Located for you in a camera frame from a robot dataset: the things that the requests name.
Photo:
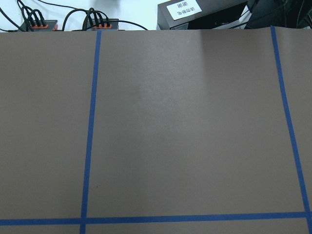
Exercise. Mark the small electronics board far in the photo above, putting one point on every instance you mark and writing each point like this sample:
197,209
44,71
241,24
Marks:
51,25

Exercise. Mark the black box white label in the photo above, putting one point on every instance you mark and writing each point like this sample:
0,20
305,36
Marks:
198,14

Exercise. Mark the small electronics board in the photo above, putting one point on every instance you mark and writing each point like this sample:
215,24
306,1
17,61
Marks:
51,25
100,25

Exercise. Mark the small electronics board near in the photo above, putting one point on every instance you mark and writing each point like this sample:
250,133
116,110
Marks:
100,25

